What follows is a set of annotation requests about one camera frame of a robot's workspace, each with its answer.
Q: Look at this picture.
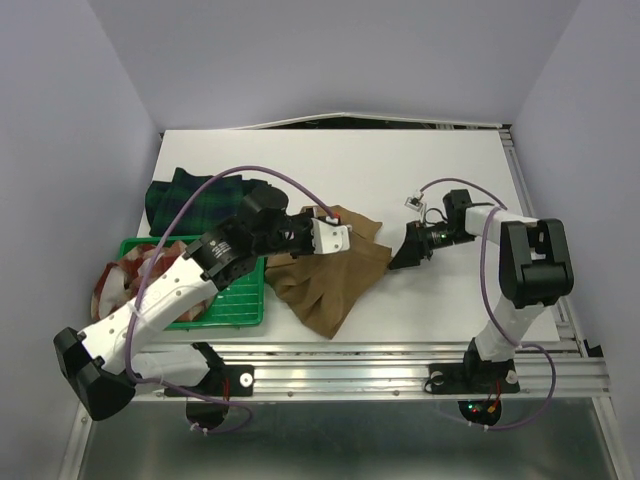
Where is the tan pleated skirt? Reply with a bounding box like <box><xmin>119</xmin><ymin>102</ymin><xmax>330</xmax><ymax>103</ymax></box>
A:
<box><xmin>265</xmin><ymin>205</ymin><xmax>392</xmax><ymax>339</ymax></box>

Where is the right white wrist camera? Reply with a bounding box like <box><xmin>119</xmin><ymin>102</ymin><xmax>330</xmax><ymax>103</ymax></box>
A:
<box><xmin>404</xmin><ymin>192</ymin><xmax>424</xmax><ymax>212</ymax></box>

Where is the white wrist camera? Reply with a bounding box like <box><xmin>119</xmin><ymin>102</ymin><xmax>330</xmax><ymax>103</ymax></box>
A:
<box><xmin>404</xmin><ymin>192</ymin><xmax>424</xmax><ymax>212</ymax></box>
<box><xmin>311</xmin><ymin>218</ymin><xmax>351</xmax><ymax>255</ymax></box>

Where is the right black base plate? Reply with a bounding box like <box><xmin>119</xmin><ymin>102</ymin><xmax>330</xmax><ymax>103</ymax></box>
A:
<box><xmin>428</xmin><ymin>360</ymin><xmax>520</xmax><ymax>396</ymax></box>

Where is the red plaid skirt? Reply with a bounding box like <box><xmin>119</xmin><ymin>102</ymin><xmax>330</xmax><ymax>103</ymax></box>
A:
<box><xmin>90</xmin><ymin>240</ymin><xmax>187</xmax><ymax>322</ymax></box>

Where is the green plaid skirt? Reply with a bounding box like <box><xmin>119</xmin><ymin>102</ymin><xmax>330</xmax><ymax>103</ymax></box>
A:
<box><xmin>145</xmin><ymin>168</ymin><xmax>265</xmax><ymax>237</ymax></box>

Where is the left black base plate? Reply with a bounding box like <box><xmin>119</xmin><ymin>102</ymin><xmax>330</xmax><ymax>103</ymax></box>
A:
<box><xmin>187</xmin><ymin>364</ymin><xmax>255</xmax><ymax>397</ymax></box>

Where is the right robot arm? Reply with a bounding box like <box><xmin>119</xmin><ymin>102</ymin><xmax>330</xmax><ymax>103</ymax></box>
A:
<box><xmin>388</xmin><ymin>189</ymin><xmax>574</xmax><ymax>395</ymax></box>

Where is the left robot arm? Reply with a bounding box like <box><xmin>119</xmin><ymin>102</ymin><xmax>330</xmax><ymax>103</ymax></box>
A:
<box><xmin>54</xmin><ymin>185</ymin><xmax>349</xmax><ymax>421</ymax></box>

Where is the aluminium frame rail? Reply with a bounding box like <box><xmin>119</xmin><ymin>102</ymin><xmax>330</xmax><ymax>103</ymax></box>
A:
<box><xmin>63</xmin><ymin>128</ymin><xmax>633</xmax><ymax>479</ymax></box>

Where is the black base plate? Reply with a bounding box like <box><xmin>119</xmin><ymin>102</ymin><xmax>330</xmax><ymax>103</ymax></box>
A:
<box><xmin>187</xmin><ymin>364</ymin><xmax>255</xmax><ymax>397</ymax></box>
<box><xmin>428</xmin><ymin>360</ymin><xmax>520</xmax><ymax>396</ymax></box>

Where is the green plastic tray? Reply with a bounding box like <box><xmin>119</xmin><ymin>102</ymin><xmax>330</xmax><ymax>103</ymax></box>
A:
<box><xmin>117</xmin><ymin>235</ymin><xmax>266</xmax><ymax>334</ymax></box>

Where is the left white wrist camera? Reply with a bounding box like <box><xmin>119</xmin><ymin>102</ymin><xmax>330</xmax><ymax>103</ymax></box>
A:
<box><xmin>311</xmin><ymin>218</ymin><xmax>351</xmax><ymax>255</ymax></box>

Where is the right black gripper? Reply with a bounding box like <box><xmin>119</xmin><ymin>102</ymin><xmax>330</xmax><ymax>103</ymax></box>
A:
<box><xmin>387</xmin><ymin>218</ymin><xmax>475</xmax><ymax>269</ymax></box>

